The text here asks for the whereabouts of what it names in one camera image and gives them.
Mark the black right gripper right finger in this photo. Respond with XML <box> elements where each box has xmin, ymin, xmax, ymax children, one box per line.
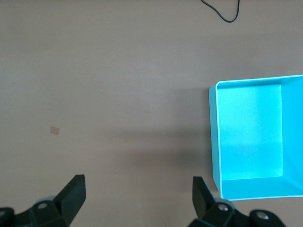
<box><xmin>187</xmin><ymin>176</ymin><xmax>285</xmax><ymax>227</ymax></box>

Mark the turquoise plastic bin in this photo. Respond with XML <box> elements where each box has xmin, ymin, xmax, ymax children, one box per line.
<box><xmin>208</xmin><ymin>74</ymin><xmax>303</xmax><ymax>201</ymax></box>

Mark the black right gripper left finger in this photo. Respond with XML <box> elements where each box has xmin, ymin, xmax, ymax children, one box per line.
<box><xmin>0</xmin><ymin>174</ymin><xmax>86</xmax><ymax>227</ymax></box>

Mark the thin black cable loop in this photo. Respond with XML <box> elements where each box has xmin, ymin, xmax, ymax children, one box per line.
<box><xmin>201</xmin><ymin>0</ymin><xmax>241</xmax><ymax>24</ymax></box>

